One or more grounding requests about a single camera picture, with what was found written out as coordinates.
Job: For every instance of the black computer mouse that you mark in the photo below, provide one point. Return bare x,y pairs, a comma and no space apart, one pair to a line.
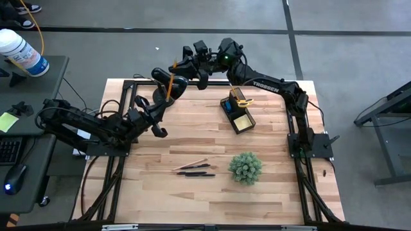
14,178

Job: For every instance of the black clamp piece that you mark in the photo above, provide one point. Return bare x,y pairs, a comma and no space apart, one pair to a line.
22,108

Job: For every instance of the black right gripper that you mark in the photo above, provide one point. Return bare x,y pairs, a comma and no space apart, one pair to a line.
204,64

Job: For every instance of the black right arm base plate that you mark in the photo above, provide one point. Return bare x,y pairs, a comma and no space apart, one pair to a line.
321,144

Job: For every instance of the green sticky note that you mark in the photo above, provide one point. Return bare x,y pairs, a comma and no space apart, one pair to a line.
7,122

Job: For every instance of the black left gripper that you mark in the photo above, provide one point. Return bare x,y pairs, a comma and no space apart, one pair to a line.
143,117

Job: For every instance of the person's shoe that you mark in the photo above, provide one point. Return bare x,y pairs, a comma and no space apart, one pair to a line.
23,22
29,7

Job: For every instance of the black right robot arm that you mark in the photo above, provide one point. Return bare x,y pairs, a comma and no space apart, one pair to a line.
273,87

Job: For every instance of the natural wood pencil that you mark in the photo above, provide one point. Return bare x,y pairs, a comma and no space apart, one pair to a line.
192,163

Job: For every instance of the black mesh desk organizer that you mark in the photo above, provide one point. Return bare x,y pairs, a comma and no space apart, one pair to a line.
241,110

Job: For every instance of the black side desk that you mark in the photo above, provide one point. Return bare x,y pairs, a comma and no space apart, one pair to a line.
35,96

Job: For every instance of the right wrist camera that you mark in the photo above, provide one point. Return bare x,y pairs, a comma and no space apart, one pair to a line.
200,47

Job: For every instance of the person's leg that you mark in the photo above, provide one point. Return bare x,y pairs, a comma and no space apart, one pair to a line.
6,11

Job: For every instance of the black caster wheel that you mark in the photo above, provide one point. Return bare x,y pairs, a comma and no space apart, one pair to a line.
44,201

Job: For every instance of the black metal side table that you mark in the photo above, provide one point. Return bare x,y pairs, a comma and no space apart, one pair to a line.
385,106

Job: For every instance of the blue eraser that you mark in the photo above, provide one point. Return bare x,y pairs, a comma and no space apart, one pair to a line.
228,106

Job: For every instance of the black aluminium table frame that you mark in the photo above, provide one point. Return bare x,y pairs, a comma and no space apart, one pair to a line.
208,224

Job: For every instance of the black keyboard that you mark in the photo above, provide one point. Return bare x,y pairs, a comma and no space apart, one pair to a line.
9,150

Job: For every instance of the green succulent in patterned pot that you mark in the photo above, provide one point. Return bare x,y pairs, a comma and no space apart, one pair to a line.
245,168

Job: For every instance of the black desk lamp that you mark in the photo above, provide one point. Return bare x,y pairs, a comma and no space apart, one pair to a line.
159,74

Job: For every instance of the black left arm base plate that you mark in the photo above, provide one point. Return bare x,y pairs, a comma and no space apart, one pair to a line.
102,150

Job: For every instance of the white wipes canister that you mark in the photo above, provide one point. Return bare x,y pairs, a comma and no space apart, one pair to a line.
22,53

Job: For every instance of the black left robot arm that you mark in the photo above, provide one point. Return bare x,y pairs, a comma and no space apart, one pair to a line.
80,123

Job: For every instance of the silver metal bracket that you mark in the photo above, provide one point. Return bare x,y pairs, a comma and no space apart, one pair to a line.
120,227
298,228

